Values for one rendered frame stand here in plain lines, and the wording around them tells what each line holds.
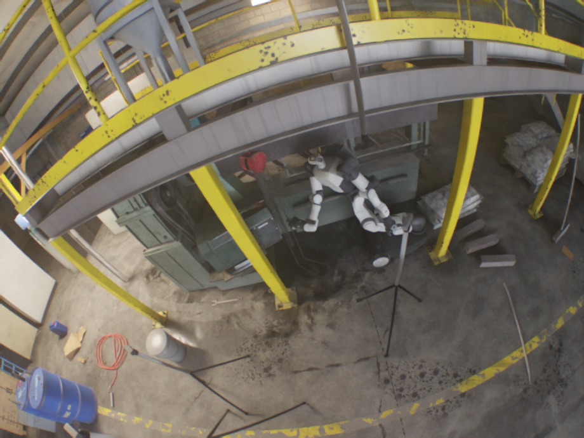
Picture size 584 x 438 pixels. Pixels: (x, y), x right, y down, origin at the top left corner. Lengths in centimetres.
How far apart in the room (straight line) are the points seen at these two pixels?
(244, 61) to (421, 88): 91
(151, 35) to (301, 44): 144
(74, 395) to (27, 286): 355
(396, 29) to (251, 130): 86
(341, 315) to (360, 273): 49
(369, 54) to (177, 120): 121
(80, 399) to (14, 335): 323
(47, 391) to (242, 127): 354
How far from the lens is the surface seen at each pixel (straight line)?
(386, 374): 223
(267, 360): 240
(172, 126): 124
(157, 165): 142
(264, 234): 225
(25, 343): 678
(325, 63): 161
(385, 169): 269
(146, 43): 226
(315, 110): 122
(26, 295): 675
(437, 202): 289
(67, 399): 378
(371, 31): 118
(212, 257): 226
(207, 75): 111
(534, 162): 395
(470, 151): 182
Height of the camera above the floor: 221
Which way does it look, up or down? 44 degrees down
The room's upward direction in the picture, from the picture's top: 22 degrees counter-clockwise
